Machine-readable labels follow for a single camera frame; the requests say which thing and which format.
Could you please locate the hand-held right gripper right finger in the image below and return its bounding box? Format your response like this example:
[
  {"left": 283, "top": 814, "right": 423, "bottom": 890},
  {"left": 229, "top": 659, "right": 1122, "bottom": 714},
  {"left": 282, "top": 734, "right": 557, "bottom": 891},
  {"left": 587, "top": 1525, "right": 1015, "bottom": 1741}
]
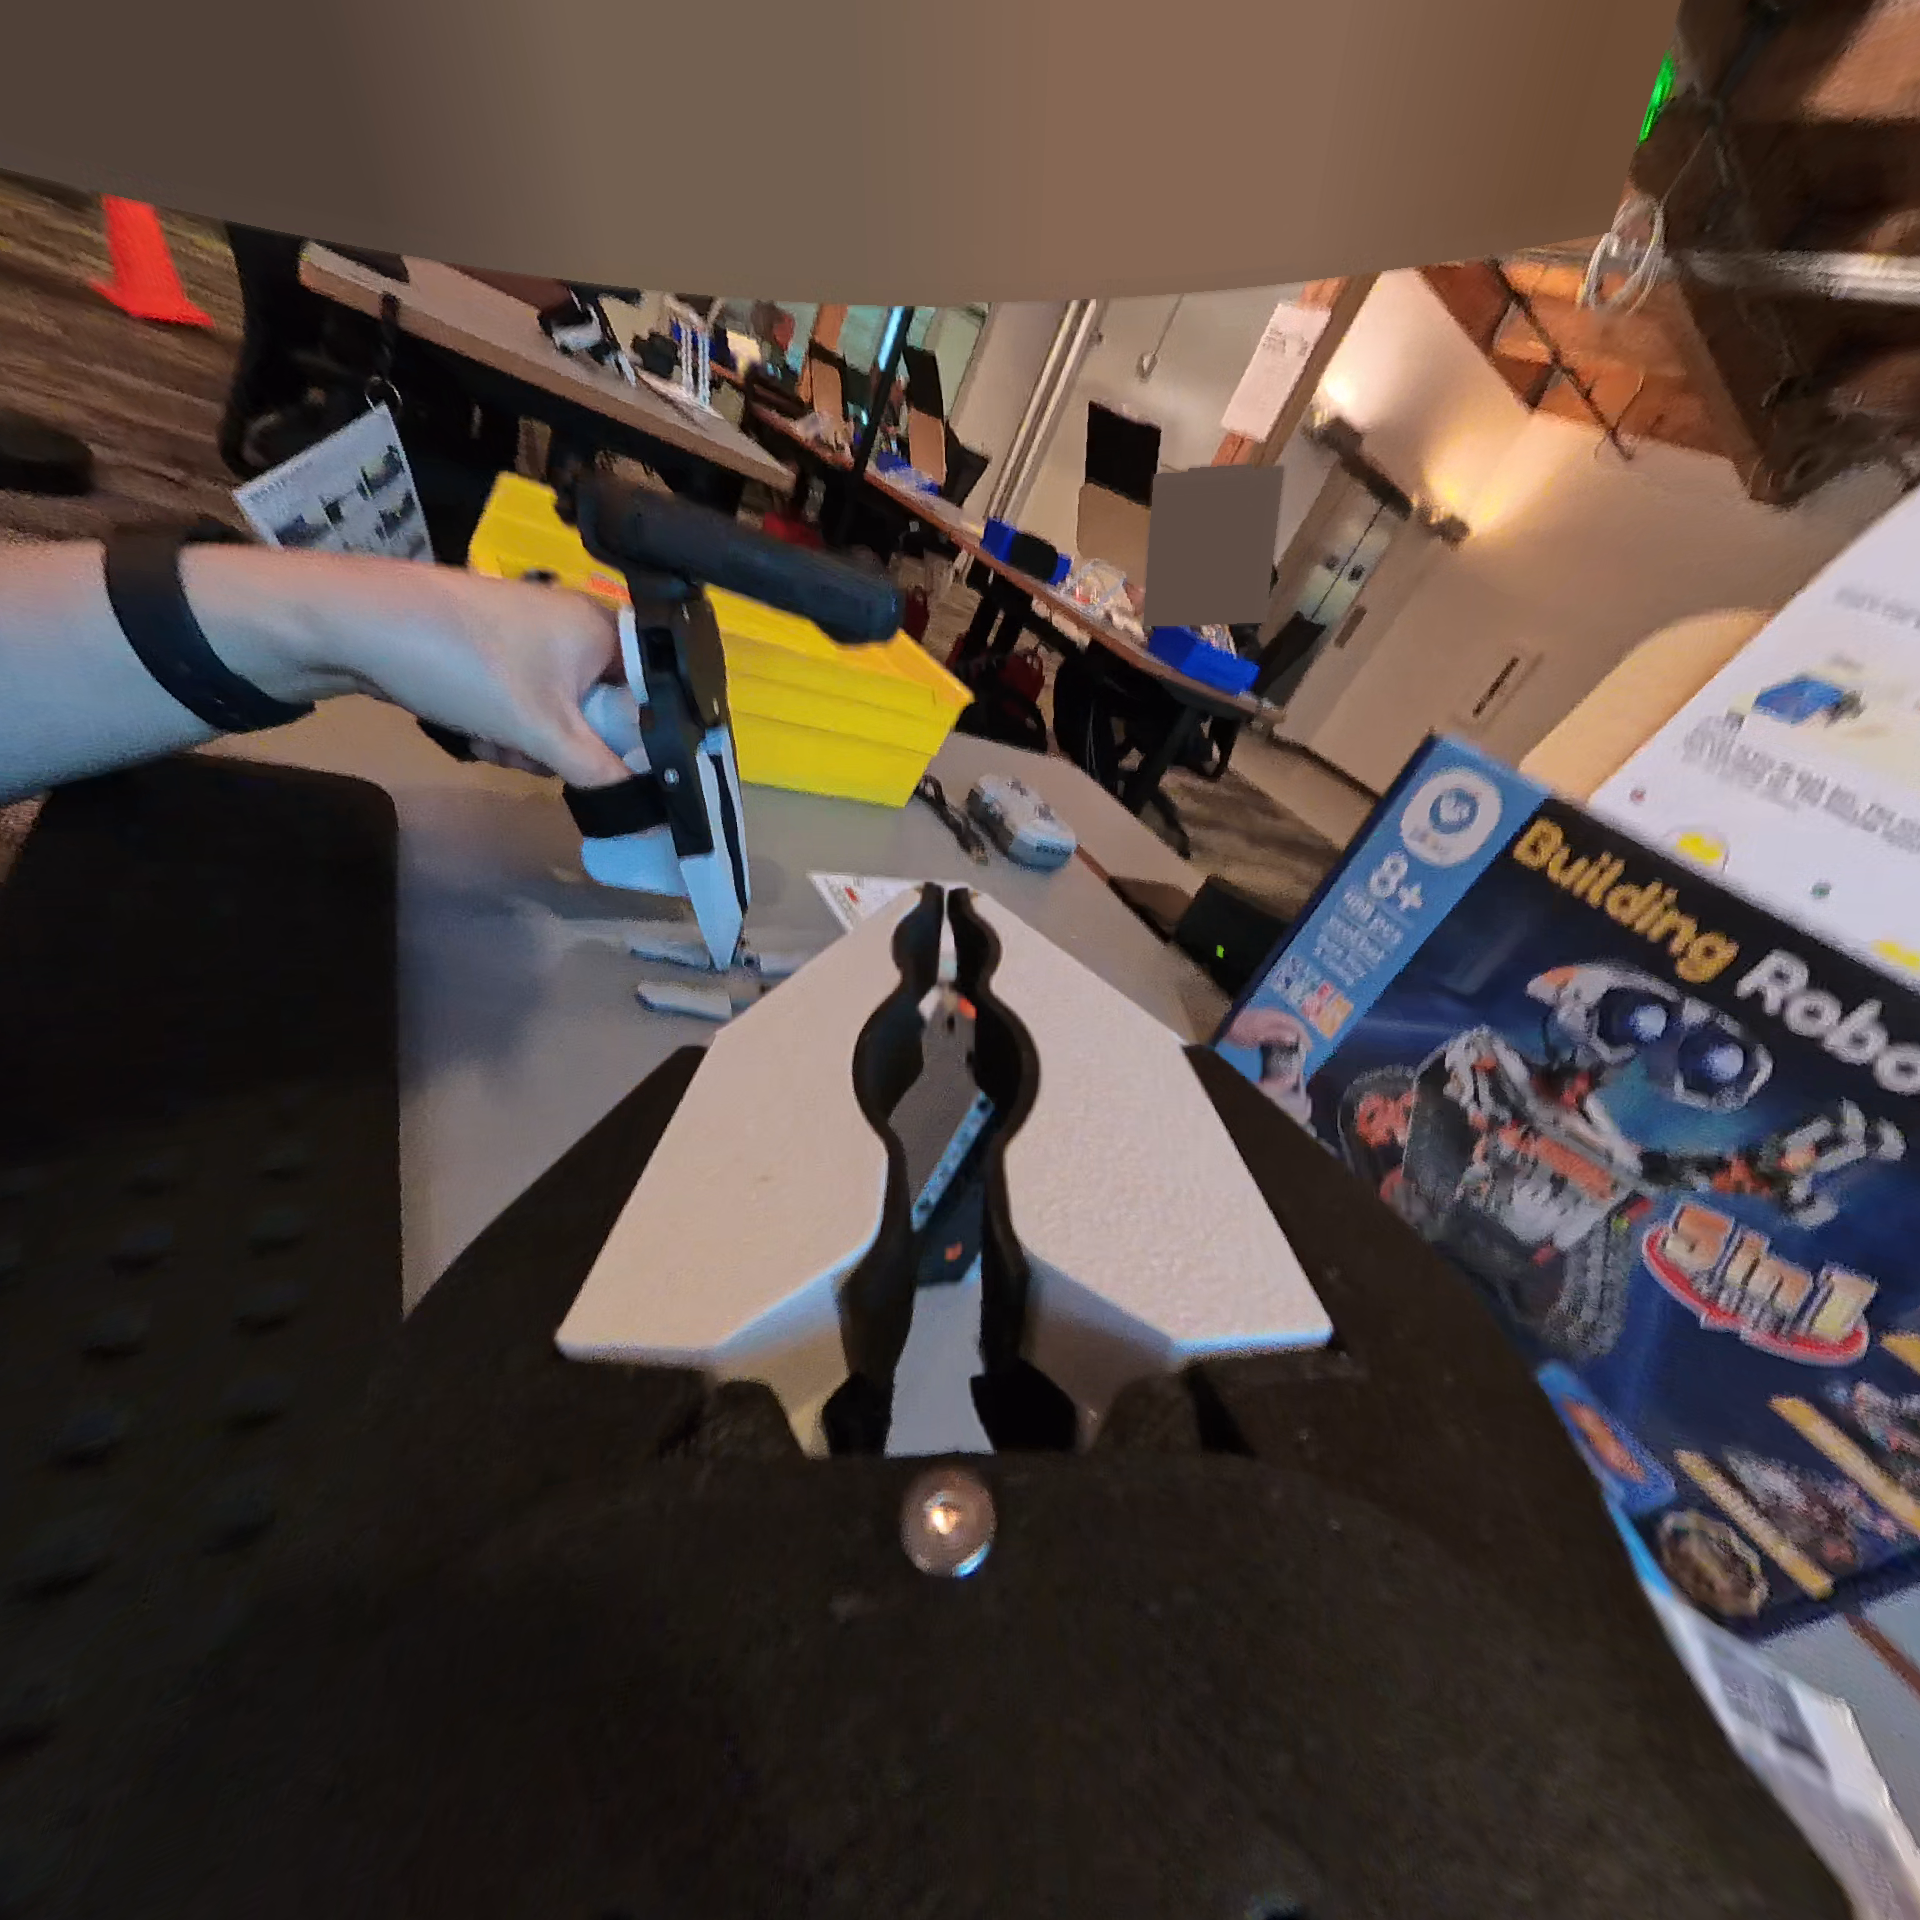
[{"left": 950, "top": 884, "right": 1338, "bottom": 1457}]

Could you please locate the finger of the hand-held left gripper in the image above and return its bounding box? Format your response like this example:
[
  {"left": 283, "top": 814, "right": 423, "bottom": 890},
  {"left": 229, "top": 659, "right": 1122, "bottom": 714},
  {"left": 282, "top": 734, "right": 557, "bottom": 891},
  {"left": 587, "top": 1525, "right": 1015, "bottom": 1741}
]
[{"left": 679, "top": 724, "right": 754, "bottom": 971}]

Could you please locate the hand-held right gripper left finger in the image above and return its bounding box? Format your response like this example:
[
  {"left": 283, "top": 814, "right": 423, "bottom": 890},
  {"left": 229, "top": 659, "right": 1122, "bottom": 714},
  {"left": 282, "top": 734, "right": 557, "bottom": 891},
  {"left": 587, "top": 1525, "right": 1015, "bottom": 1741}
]
[{"left": 557, "top": 883, "right": 947, "bottom": 1461}]

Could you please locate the small grey building beam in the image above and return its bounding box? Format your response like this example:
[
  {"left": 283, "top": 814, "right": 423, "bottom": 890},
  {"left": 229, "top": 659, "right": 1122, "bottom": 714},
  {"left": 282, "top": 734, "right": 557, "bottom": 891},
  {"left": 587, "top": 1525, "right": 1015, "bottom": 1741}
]
[{"left": 896, "top": 983, "right": 1005, "bottom": 1292}]

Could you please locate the person's left forearm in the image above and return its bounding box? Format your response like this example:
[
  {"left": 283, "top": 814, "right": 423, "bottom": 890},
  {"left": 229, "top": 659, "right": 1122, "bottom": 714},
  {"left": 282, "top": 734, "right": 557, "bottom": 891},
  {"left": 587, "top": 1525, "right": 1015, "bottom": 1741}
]
[{"left": 0, "top": 532, "right": 226, "bottom": 810}]

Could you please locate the grey desk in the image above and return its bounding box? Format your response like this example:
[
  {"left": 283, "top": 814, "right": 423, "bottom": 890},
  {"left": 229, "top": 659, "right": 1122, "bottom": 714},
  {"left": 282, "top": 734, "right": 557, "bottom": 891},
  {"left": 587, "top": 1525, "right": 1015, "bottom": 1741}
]
[{"left": 195, "top": 693, "right": 1234, "bottom": 1327}]

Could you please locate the person's left hand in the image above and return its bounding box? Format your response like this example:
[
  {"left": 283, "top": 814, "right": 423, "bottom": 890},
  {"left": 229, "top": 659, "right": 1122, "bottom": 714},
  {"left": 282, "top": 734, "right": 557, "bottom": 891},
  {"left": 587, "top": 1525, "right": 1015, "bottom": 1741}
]
[{"left": 211, "top": 550, "right": 641, "bottom": 793}]

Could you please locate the yellow plastic bin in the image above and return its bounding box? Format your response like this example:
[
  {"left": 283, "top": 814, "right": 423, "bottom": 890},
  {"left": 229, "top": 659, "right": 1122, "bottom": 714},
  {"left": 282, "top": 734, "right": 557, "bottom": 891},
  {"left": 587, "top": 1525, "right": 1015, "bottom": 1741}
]
[{"left": 469, "top": 471, "right": 974, "bottom": 810}]

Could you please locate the black device with green light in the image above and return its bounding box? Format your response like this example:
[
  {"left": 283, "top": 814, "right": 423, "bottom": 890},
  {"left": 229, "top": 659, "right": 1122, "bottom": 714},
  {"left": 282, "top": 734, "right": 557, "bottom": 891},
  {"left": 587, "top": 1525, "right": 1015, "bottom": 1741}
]
[{"left": 1175, "top": 874, "right": 1297, "bottom": 999}]

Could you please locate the grey battery controller box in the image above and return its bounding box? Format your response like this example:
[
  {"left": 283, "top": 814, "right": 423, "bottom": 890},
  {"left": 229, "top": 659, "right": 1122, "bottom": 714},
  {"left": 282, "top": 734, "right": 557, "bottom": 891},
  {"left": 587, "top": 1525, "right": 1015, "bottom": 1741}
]
[{"left": 967, "top": 774, "right": 1079, "bottom": 868}]

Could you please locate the long work table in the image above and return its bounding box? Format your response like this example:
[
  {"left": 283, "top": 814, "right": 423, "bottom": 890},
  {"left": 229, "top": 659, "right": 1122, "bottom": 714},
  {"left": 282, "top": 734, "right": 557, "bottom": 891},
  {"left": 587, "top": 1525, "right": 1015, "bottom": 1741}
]
[
  {"left": 298, "top": 245, "right": 801, "bottom": 500},
  {"left": 863, "top": 458, "right": 1288, "bottom": 724}
]

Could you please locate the black monitor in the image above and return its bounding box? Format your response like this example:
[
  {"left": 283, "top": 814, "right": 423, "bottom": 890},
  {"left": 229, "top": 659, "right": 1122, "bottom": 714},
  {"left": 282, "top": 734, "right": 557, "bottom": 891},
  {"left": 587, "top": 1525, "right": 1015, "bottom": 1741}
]
[{"left": 1085, "top": 403, "right": 1165, "bottom": 511}]

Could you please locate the hanging printed paper sign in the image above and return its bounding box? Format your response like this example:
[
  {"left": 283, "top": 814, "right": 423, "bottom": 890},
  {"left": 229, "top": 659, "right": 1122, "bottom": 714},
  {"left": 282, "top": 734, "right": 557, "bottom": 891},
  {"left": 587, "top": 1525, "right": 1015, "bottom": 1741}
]
[{"left": 232, "top": 404, "right": 438, "bottom": 566}]

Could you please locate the blue robot kit box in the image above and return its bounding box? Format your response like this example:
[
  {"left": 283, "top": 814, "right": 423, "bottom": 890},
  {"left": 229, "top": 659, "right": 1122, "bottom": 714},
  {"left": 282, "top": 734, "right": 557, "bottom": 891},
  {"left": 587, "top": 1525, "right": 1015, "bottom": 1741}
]
[{"left": 1211, "top": 732, "right": 1920, "bottom": 1920}]

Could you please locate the black dotted pad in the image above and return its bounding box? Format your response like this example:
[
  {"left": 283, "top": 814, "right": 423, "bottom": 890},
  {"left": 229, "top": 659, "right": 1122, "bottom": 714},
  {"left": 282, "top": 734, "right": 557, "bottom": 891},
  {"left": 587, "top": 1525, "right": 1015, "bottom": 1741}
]
[{"left": 0, "top": 756, "right": 405, "bottom": 1920}]

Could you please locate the black wristband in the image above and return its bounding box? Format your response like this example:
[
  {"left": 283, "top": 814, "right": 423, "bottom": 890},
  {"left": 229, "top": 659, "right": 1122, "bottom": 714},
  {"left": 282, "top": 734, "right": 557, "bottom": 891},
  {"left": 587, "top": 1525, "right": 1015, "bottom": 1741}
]
[{"left": 104, "top": 516, "right": 318, "bottom": 735}]

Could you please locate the orange traffic cone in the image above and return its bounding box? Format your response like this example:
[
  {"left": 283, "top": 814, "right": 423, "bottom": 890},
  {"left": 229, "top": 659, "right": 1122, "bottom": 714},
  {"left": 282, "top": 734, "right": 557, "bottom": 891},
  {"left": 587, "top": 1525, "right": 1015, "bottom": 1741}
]
[{"left": 88, "top": 195, "right": 215, "bottom": 327}]

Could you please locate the white printed carton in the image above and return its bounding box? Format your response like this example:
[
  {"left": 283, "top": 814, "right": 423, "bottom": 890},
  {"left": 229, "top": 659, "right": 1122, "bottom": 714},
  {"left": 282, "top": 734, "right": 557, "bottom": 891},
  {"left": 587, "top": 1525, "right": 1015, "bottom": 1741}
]
[{"left": 1586, "top": 486, "right": 1920, "bottom": 985}]

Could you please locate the white wall poster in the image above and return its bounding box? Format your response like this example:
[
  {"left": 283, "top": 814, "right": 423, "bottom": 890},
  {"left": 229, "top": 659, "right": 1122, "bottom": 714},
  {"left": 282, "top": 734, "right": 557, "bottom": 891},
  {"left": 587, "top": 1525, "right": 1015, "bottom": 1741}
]
[{"left": 1221, "top": 299, "right": 1335, "bottom": 442}]

